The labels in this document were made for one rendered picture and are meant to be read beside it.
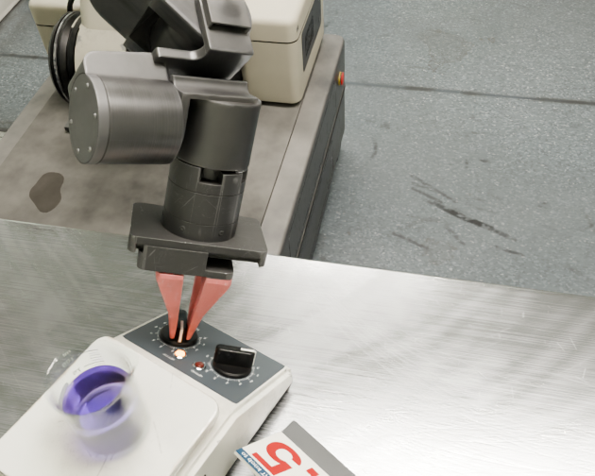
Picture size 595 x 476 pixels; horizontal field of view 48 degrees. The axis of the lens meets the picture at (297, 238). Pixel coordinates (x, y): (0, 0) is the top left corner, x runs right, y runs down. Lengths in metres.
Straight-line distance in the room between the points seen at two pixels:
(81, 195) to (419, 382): 0.93
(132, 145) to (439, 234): 1.33
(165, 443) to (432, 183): 1.44
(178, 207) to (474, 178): 1.44
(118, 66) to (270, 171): 0.89
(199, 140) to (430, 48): 1.90
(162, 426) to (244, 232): 0.16
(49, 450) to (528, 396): 0.38
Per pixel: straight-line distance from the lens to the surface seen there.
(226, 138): 0.47
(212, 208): 0.48
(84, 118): 0.45
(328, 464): 0.56
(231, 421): 0.51
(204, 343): 0.57
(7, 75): 2.50
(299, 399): 0.59
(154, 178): 1.36
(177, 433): 0.49
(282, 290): 0.65
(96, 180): 1.40
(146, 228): 0.50
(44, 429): 0.52
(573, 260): 1.73
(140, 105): 0.44
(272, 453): 0.54
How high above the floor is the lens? 1.27
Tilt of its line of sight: 49 degrees down
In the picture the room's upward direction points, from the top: 5 degrees counter-clockwise
